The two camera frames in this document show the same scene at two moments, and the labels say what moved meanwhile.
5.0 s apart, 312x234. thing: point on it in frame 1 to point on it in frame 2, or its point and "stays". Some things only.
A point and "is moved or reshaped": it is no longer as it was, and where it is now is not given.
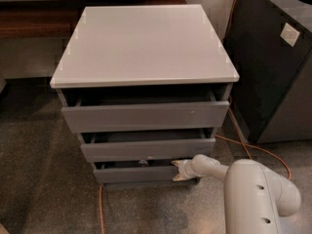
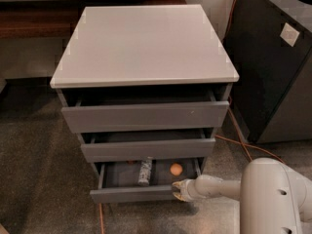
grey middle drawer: x=148 y=144 stays
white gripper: x=183 y=170 to x=189 y=189
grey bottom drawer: x=162 y=171 is moved or reshaped
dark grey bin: x=268 y=37 stays
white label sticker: x=290 y=34 stays
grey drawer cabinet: x=144 y=86 stays
